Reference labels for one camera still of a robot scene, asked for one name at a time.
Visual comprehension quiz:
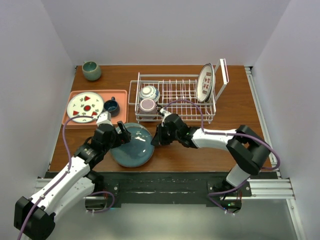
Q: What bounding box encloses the dark blue small mug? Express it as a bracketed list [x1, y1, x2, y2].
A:
[103, 96, 120, 118]

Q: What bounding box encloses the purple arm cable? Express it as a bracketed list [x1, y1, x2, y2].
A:
[161, 99, 281, 215]
[16, 114, 116, 240]

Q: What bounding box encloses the green rimmed white plate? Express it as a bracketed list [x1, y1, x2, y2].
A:
[210, 63, 216, 100]

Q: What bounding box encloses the green ceramic cup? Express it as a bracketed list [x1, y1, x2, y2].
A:
[81, 61, 102, 81]

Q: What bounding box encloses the purple mug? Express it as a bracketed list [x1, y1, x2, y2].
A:
[139, 98, 158, 120]

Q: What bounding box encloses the red Chinese text white plate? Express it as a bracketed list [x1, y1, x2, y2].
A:
[196, 63, 212, 103]

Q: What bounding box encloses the white wire dish rack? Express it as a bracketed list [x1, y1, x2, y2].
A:
[128, 58, 229, 124]

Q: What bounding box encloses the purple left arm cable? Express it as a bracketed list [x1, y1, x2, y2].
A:
[16, 114, 116, 240]

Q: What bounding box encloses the watermelon pattern white plate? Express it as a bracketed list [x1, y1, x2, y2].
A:
[66, 91, 105, 124]

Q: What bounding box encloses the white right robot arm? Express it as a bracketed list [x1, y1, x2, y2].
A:
[151, 113, 271, 197]

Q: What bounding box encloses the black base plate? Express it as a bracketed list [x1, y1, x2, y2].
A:
[74, 171, 252, 208]

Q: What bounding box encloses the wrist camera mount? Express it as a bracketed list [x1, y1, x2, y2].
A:
[158, 107, 172, 126]
[96, 111, 113, 126]

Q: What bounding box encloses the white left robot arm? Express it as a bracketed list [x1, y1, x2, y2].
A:
[13, 121, 131, 240]

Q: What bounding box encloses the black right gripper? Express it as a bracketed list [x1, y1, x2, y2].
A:
[151, 123, 180, 146]

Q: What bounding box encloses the teal glazed floral plate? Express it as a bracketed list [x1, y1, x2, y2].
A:
[109, 137, 155, 168]

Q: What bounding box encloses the blue floral ceramic bowl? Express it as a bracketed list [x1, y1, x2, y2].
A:
[139, 85, 160, 103]

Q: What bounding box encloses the grey-green beaded rim plate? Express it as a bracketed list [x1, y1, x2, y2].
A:
[115, 122, 152, 142]

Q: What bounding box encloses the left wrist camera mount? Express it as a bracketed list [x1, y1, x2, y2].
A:
[96, 111, 113, 126]

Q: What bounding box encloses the salmon pink tray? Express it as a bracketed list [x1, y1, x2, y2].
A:
[62, 89, 128, 129]

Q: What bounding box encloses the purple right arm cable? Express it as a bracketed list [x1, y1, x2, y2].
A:
[161, 99, 281, 215]

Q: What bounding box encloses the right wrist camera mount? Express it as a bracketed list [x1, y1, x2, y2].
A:
[158, 107, 172, 126]

